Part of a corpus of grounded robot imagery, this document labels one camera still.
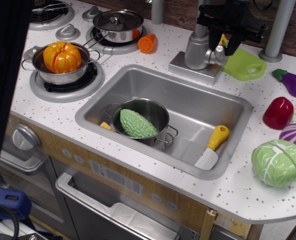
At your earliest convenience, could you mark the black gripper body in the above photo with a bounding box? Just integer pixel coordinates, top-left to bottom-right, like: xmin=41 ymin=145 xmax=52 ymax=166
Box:
xmin=197 ymin=0 xmax=268 ymax=44

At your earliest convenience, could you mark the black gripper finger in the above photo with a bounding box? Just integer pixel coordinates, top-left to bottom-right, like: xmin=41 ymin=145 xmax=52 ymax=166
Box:
xmin=225 ymin=34 xmax=243 ymax=56
xmin=208 ymin=25 xmax=223 ymax=51

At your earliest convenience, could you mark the silver faucet lever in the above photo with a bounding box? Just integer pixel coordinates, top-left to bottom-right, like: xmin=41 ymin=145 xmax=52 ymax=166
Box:
xmin=204 ymin=45 xmax=228 ymax=67

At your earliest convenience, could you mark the yellow toy fruit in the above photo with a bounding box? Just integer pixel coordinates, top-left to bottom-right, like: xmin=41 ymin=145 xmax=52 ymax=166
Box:
xmin=218 ymin=34 xmax=229 ymax=48

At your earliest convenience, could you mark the green toy cutting board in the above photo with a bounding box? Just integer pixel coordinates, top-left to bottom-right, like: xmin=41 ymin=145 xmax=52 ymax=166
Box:
xmin=222 ymin=48 xmax=267 ymax=81

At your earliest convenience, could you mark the silver toy faucet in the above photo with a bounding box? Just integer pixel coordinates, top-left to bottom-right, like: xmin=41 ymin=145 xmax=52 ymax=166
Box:
xmin=168 ymin=23 xmax=222 ymax=86

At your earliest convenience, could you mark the grey support pole right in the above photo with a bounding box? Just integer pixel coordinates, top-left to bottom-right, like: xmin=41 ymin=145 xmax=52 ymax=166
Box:
xmin=259 ymin=0 xmax=296 ymax=63

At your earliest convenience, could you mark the grey support pole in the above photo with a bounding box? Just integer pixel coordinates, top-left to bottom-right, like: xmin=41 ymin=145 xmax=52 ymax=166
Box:
xmin=150 ymin=0 xmax=165 ymax=25
xmin=259 ymin=0 xmax=296 ymax=63

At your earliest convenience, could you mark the grey support pole left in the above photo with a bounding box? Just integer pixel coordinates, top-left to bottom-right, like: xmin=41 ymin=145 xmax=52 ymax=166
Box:
xmin=150 ymin=0 xmax=165 ymax=25

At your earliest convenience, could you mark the orange toy carrot piece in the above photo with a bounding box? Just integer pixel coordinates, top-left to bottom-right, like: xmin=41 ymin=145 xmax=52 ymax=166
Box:
xmin=137 ymin=34 xmax=157 ymax=53

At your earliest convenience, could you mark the silver sink basin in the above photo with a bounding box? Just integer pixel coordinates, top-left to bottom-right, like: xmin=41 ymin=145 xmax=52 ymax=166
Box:
xmin=75 ymin=64 xmax=253 ymax=180

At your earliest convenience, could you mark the purple toy eggplant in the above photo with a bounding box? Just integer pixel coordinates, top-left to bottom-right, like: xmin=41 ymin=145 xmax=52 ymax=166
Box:
xmin=272 ymin=69 xmax=296 ymax=98

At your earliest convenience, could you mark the red toy pepper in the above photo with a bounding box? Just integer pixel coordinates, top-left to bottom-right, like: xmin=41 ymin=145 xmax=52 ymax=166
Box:
xmin=262 ymin=96 xmax=294 ymax=130

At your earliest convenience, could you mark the steel pan with lid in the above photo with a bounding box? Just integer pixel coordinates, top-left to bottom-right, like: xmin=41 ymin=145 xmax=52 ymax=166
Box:
xmin=86 ymin=9 xmax=144 ymax=45

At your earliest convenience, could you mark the steel pot in sink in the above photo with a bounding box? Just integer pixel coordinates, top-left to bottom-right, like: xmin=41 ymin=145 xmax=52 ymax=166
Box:
xmin=105 ymin=98 xmax=179 ymax=152

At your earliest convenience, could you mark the green toy bitter gourd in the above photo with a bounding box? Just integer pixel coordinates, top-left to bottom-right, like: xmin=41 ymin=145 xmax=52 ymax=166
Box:
xmin=119 ymin=109 xmax=159 ymax=138

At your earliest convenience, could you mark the back right stove burner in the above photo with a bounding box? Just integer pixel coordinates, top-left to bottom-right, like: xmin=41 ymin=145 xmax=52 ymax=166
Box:
xmin=85 ymin=26 xmax=148 ymax=55

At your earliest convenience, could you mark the stove burner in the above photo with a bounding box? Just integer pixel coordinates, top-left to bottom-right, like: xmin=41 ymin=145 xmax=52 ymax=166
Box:
xmin=28 ymin=0 xmax=75 ymax=31
xmin=85 ymin=26 xmax=148 ymax=55
xmin=29 ymin=62 xmax=104 ymax=103

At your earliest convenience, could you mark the grey stove knob rear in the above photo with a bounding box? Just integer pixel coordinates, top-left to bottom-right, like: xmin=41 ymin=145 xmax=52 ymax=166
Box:
xmin=82 ymin=6 xmax=103 ymax=22

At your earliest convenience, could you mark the grey stove knob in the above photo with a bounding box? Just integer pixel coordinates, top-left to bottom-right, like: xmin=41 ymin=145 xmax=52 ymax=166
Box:
xmin=82 ymin=6 xmax=103 ymax=22
xmin=55 ymin=23 xmax=81 ymax=42

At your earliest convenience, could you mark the green toy cabbage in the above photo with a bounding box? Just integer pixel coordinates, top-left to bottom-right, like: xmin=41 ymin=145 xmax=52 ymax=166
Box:
xmin=251 ymin=139 xmax=296 ymax=188

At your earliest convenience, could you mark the yellow toy corn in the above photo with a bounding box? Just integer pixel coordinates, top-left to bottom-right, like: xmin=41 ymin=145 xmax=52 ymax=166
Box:
xmin=99 ymin=121 xmax=115 ymax=132

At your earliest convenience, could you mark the front stove burner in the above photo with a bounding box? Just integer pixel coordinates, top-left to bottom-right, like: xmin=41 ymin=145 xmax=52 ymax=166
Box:
xmin=29 ymin=62 xmax=104 ymax=103

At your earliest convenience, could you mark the orange toy pumpkin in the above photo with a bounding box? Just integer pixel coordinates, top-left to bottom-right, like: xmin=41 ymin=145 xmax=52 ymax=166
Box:
xmin=42 ymin=41 xmax=82 ymax=74

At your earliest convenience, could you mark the steel pot on burner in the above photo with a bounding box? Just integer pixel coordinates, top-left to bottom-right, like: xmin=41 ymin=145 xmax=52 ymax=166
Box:
xmin=30 ymin=42 xmax=100 ymax=85

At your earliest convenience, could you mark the back left stove burner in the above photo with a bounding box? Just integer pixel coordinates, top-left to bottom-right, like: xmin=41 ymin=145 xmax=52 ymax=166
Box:
xmin=28 ymin=0 xmax=75 ymax=31

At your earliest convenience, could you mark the silver oven dial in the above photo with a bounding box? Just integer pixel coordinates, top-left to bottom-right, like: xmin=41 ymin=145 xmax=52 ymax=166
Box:
xmin=12 ymin=123 xmax=42 ymax=151

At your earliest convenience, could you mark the blue clamp tool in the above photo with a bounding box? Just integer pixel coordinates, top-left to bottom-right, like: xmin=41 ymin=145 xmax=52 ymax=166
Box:
xmin=0 ymin=188 xmax=32 ymax=220

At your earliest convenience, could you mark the yellow handled toy knife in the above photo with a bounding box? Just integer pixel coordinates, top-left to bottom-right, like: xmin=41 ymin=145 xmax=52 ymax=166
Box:
xmin=194 ymin=125 xmax=230 ymax=171

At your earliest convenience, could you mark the silver dishwasher door handle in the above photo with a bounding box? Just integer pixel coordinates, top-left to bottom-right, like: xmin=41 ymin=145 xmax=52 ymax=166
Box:
xmin=55 ymin=172 xmax=201 ymax=240

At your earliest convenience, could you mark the dark foreground post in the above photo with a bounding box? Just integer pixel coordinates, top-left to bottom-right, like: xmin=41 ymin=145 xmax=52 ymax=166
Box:
xmin=0 ymin=0 xmax=35 ymax=196

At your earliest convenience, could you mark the silver oven door handle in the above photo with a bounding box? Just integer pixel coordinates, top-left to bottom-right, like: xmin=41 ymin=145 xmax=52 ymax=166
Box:
xmin=0 ymin=150 xmax=44 ymax=176

